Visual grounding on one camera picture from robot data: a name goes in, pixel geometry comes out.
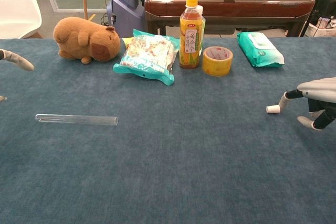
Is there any blue table mat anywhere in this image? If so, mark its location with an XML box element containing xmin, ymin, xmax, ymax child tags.
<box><xmin>0</xmin><ymin>37</ymin><xmax>336</xmax><ymax>224</ymax></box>

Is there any brown mahjong table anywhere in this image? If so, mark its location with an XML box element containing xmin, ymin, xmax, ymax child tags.
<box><xmin>143</xmin><ymin>0</ymin><xmax>316</xmax><ymax>37</ymax></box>

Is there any yellow-capped tea bottle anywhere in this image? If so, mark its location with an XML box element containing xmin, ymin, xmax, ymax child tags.
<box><xmin>179</xmin><ymin>0</ymin><xmax>205</xmax><ymax>69</ymax></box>

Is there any green wet wipes pack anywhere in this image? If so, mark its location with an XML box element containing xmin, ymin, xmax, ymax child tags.
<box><xmin>237</xmin><ymin>31</ymin><xmax>286</xmax><ymax>68</ymax></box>

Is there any clear white-capped bottle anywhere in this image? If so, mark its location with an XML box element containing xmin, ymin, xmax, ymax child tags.
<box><xmin>196</xmin><ymin>5</ymin><xmax>207</xmax><ymax>51</ymax></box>

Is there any brown capybara plush toy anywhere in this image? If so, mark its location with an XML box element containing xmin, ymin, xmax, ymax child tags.
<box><xmin>52</xmin><ymin>16</ymin><xmax>121</xmax><ymax>65</ymax></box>

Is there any black tripod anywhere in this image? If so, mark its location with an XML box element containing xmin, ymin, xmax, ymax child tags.
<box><xmin>300</xmin><ymin>0</ymin><xmax>332</xmax><ymax>38</ymax></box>

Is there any teal snack bag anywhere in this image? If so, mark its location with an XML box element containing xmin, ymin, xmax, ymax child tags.
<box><xmin>112</xmin><ymin>29</ymin><xmax>181</xmax><ymax>86</ymax></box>

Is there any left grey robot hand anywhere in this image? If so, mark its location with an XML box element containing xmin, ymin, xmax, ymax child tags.
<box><xmin>0</xmin><ymin>48</ymin><xmax>35</xmax><ymax>103</ymax></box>

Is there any white storage box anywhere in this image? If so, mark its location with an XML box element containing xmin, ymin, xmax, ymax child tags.
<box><xmin>306</xmin><ymin>16</ymin><xmax>336</xmax><ymax>38</ymax></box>

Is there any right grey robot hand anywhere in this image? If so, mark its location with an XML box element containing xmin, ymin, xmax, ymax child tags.
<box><xmin>278</xmin><ymin>77</ymin><xmax>336</xmax><ymax>132</ymax></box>

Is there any white plastic chair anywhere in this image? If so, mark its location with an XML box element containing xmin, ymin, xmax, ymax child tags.
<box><xmin>0</xmin><ymin>0</ymin><xmax>43</xmax><ymax>40</ymax></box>

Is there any clear glass test tube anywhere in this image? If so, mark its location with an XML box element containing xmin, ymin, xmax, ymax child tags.
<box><xmin>35</xmin><ymin>113</ymin><xmax>119</xmax><ymax>127</ymax></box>

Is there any blue-grey machine pedestal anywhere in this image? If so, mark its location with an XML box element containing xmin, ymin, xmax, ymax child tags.
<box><xmin>106</xmin><ymin>0</ymin><xmax>148</xmax><ymax>37</ymax></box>

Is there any yellow packing tape roll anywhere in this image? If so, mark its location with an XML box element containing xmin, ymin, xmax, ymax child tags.
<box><xmin>201</xmin><ymin>46</ymin><xmax>234</xmax><ymax>77</ymax></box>

